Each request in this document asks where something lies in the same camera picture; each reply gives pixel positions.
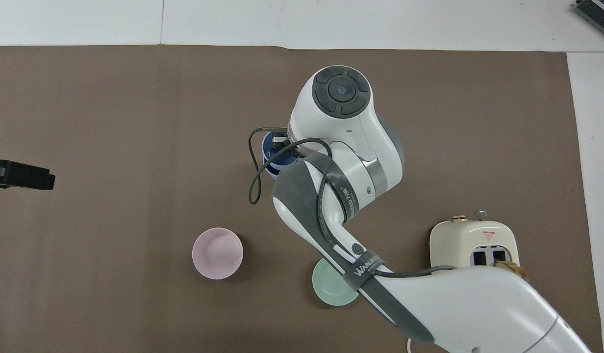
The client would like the blue cup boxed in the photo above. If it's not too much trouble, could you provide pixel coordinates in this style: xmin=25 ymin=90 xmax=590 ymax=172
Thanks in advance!
xmin=261 ymin=131 xmax=303 ymax=180

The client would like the pink cup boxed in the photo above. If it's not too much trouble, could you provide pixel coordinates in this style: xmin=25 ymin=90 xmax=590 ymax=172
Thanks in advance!
xmin=192 ymin=227 xmax=244 ymax=280

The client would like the green cup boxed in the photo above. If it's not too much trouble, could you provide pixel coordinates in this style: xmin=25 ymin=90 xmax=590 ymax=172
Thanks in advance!
xmin=312 ymin=257 xmax=360 ymax=307

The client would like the cream toaster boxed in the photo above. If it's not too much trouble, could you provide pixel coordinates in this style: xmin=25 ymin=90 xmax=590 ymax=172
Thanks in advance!
xmin=429 ymin=210 xmax=523 ymax=282

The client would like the brown bread slice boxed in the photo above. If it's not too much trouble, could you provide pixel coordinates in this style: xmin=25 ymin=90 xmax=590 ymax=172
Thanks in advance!
xmin=495 ymin=260 xmax=528 ymax=279

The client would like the dark striped object corner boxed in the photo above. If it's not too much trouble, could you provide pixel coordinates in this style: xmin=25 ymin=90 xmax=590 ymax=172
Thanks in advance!
xmin=574 ymin=0 xmax=604 ymax=29

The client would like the black cable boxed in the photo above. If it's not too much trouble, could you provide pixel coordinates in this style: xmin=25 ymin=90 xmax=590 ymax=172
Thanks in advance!
xmin=247 ymin=126 xmax=458 ymax=280

